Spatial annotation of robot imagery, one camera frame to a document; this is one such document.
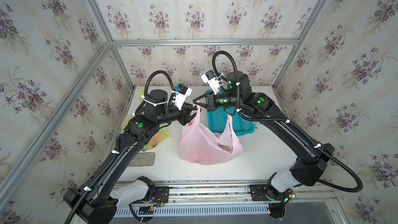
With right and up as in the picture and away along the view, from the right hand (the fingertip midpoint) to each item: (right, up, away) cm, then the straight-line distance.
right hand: (197, 102), depth 61 cm
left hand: (+1, -3, +3) cm, 4 cm away
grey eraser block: (-30, -31, +21) cm, 48 cm away
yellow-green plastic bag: (-21, -19, +29) cm, 41 cm away
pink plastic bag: (+1, -20, +8) cm, 21 cm away
